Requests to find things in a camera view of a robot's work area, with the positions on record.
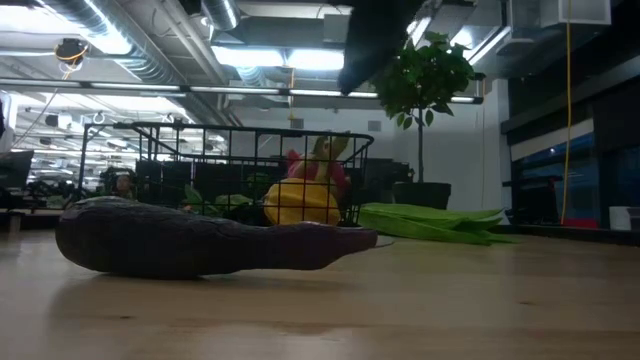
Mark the pink dragon fruit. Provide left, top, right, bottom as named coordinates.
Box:
left=285, top=132, right=352, bottom=206

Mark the black wire basket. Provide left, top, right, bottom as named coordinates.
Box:
left=130, top=122, right=375, bottom=229

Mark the yellow hanging cable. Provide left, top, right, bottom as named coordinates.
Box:
left=559, top=0, right=574, bottom=225

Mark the black yellow cable reel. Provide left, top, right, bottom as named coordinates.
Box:
left=54, top=37, right=91, bottom=66

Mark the black metal stand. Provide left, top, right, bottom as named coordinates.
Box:
left=78, top=121, right=176, bottom=206

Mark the green corn husk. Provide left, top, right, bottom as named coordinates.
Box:
left=358, top=202, right=516, bottom=246

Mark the black monitor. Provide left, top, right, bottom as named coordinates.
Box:
left=0, top=149, right=35, bottom=191

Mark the person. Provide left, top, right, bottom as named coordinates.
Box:
left=99, top=167, right=139, bottom=201

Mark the black aluminium table frame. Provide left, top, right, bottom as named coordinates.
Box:
left=0, top=77, right=486, bottom=105

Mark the white cup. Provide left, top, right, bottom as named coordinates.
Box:
left=608, top=205, right=632, bottom=231

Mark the potted green plant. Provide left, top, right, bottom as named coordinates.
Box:
left=372, top=30, right=476, bottom=211

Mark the dark purple eggplant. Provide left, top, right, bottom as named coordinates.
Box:
left=54, top=196, right=379, bottom=280

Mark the yellow star fruit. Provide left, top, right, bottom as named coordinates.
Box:
left=263, top=178, right=342, bottom=227

